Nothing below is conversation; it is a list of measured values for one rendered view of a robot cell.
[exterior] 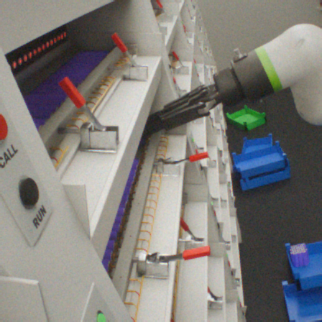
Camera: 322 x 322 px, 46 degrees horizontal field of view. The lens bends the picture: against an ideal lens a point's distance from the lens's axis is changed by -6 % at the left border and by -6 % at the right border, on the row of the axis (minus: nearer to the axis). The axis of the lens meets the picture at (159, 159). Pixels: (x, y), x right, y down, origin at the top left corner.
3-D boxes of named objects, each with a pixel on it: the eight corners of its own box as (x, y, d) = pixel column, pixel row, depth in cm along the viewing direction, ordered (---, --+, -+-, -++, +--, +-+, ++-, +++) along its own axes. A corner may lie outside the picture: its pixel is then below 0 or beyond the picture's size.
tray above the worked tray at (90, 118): (161, 75, 85) (162, 13, 79) (95, 281, 32) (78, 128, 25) (71, 74, 87) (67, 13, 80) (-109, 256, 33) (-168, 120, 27)
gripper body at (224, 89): (228, 61, 78) (187, 80, 81) (231, 72, 70) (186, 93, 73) (244, 93, 80) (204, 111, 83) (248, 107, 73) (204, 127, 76)
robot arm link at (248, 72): (279, 103, 72) (272, 88, 80) (254, 47, 67) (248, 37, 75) (251, 116, 73) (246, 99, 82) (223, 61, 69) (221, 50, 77)
